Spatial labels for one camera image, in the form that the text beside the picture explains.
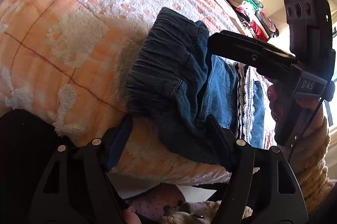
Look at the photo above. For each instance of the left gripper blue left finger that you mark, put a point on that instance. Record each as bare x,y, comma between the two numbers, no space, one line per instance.
118,141

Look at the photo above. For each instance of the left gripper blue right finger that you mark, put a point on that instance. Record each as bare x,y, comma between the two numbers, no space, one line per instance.
222,141

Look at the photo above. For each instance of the blue denim lace-trimmed pants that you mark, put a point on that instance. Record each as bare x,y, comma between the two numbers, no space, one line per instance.
177,83

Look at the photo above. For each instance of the right hand red nails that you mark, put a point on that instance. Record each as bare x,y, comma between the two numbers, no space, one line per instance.
315,135

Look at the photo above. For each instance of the left hand red nails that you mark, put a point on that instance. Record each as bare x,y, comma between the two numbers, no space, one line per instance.
130,216

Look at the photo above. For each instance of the beige fleece sleeve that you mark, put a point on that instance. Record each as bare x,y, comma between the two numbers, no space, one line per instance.
309,165

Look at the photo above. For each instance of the pile of folded clothes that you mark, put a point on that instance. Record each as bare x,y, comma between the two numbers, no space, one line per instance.
255,22

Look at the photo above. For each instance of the peach bear-pattern blanket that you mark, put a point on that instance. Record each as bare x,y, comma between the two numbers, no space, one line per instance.
66,61

